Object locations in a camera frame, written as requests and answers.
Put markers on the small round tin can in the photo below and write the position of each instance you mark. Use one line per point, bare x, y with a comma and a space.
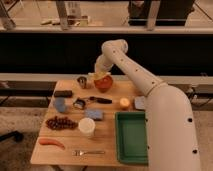
79, 104

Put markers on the white plastic cup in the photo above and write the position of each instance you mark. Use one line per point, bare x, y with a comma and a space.
87, 127

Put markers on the black rectangular block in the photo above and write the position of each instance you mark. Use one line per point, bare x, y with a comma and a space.
63, 93

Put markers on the bunch of red grapes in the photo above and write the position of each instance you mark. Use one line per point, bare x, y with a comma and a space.
61, 123

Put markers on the red bowl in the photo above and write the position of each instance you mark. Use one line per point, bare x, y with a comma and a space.
104, 84

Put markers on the green plastic tray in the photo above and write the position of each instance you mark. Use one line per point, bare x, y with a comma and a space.
131, 139

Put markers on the yellow banana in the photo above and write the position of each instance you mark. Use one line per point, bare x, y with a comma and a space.
98, 75

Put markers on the wooden table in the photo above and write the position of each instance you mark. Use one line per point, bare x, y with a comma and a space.
104, 138

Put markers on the blue cloth sponge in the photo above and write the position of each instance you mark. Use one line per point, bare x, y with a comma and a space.
94, 114

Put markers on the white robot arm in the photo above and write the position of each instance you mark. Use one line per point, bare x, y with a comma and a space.
171, 133

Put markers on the grey blue sponge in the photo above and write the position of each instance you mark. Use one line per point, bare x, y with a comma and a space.
139, 103

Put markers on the orange round fruit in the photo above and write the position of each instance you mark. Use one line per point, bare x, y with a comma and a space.
124, 103

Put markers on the black handled tool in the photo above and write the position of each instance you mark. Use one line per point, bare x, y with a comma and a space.
99, 100

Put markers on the silver metal fork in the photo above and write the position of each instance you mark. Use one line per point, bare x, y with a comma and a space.
83, 152

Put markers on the small metal cup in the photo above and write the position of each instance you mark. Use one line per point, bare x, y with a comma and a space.
82, 81

